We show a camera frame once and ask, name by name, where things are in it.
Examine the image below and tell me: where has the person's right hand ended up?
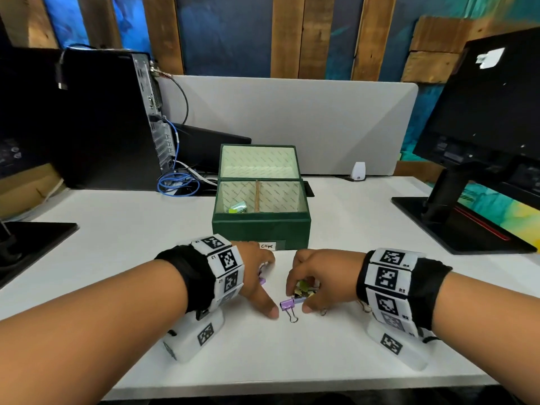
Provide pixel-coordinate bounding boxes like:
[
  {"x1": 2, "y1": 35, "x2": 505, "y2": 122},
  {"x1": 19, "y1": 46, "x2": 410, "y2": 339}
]
[{"x1": 285, "y1": 248, "x2": 368, "y2": 314}]

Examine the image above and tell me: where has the person's left hand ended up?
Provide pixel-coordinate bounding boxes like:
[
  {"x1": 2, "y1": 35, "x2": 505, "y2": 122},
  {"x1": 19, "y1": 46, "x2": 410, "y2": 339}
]
[{"x1": 234, "y1": 242, "x2": 280, "y2": 320}]

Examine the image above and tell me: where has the bunch of binder clips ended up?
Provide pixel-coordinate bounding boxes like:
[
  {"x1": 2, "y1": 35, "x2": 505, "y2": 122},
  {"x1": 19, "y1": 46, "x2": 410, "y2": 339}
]
[{"x1": 294, "y1": 280, "x2": 320, "y2": 301}]

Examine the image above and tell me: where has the person's left forearm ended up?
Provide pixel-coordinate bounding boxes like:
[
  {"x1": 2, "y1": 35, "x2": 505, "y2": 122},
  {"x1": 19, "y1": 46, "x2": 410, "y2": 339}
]
[{"x1": 0, "y1": 259, "x2": 188, "y2": 405}]

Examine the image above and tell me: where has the person's right forearm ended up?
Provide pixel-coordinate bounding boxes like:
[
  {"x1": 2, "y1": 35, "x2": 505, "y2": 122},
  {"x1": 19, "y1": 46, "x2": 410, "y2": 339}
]
[{"x1": 430, "y1": 272, "x2": 540, "y2": 405}]

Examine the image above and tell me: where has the left marker wristband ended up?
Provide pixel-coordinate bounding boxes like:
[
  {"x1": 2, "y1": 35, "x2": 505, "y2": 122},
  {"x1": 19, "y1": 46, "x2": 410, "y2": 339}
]
[{"x1": 155, "y1": 234, "x2": 246, "y2": 321}]

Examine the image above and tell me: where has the marker wristband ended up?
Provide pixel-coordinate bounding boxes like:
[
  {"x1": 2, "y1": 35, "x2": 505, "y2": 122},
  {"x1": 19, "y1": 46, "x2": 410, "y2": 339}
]
[
  {"x1": 155, "y1": 234, "x2": 246, "y2": 321},
  {"x1": 356, "y1": 248, "x2": 453, "y2": 339}
]

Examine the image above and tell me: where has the green open storage box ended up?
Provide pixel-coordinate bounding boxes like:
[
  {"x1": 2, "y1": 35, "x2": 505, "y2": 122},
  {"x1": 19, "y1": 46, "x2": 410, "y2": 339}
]
[{"x1": 212, "y1": 143, "x2": 312, "y2": 251}]

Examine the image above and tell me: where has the right marker wristband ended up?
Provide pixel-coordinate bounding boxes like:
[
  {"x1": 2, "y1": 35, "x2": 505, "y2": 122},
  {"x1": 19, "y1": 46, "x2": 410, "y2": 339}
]
[{"x1": 356, "y1": 248, "x2": 453, "y2": 339}]

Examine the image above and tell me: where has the grey desk divider panel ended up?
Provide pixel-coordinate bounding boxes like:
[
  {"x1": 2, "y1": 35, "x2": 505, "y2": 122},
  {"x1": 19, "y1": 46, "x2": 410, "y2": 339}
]
[{"x1": 157, "y1": 75, "x2": 419, "y2": 177}]

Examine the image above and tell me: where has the black computer tower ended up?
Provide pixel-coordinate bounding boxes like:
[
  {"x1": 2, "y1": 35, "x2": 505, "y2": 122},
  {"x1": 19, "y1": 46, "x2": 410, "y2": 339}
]
[{"x1": 54, "y1": 47, "x2": 176, "y2": 191}]

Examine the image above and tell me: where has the black monitor with red-striped stand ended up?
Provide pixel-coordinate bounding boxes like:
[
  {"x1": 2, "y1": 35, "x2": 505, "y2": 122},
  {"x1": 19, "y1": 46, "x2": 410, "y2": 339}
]
[{"x1": 391, "y1": 27, "x2": 540, "y2": 255}]

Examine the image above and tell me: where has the brown cardboard box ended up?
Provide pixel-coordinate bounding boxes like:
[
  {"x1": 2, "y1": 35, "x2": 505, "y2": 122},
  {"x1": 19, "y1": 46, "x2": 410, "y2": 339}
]
[{"x1": 0, "y1": 163, "x2": 66, "y2": 220}]

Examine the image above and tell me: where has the black monitor with plain stand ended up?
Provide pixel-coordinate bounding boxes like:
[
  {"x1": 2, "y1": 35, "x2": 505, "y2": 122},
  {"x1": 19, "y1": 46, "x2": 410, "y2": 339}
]
[{"x1": 0, "y1": 46, "x2": 80, "y2": 289}]

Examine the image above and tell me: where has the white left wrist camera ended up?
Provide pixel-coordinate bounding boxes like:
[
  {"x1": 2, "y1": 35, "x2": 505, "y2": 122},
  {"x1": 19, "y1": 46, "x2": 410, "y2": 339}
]
[{"x1": 163, "y1": 309, "x2": 225, "y2": 363}]

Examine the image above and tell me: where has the white cable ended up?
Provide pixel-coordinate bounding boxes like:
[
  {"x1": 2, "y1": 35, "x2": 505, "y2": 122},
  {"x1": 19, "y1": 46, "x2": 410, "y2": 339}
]
[{"x1": 174, "y1": 124, "x2": 218, "y2": 187}]

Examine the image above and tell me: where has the blue cable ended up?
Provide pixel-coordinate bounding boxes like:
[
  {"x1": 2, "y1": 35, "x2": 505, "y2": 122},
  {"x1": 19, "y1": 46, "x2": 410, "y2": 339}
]
[{"x1": 156, "y1": 117, "x2": 201, "y2": 197}]

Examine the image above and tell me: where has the black cable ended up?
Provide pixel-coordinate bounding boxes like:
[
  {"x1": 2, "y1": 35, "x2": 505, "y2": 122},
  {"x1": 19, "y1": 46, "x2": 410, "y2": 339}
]
[{"x1": 153, "y1": 71, "x2": 189, "y2": 128}]

